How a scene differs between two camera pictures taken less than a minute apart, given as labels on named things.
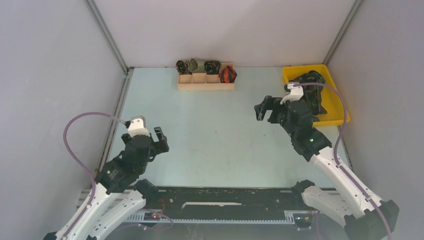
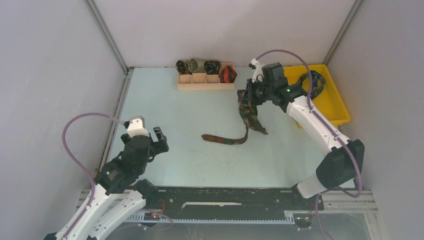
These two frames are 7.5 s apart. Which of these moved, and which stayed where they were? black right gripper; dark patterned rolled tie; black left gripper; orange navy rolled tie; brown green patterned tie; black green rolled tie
Moved: brown green patterned tie; black right gripper
Stayed: black left gripper; orange navy rolled tie; dark patterned rolled tie; black green rolled tie
